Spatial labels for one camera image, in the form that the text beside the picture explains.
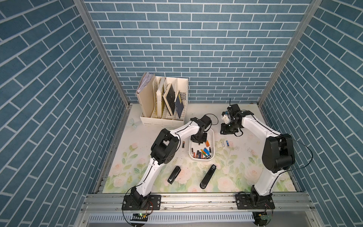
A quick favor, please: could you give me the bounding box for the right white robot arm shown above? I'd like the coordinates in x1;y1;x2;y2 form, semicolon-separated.
220;104;295;199

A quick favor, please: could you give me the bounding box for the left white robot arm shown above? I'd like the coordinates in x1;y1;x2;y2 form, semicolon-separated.
130;115;212;201

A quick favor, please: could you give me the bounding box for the white plastic storage box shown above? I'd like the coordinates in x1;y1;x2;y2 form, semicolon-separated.
188;129;215;162

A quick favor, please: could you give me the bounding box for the dark blue notebook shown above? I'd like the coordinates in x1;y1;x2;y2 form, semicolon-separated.
175;91;184;119

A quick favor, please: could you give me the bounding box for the floral table mat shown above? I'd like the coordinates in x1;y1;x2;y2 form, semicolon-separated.
102;103;297;194

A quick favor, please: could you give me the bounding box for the beige desktop file organizer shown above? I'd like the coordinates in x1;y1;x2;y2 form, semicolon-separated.
136;72;189;128

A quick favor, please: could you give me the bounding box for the long black stapler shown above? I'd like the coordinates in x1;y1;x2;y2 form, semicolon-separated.
199;165;216;189

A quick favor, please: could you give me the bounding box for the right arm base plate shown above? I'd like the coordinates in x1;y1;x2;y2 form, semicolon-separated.
235;193;275;210

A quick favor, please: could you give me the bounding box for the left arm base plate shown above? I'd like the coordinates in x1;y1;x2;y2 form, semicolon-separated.
122;194;161;211

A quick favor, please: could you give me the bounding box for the aluminium mounting rail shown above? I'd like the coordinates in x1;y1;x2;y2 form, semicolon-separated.
81;192;315;213

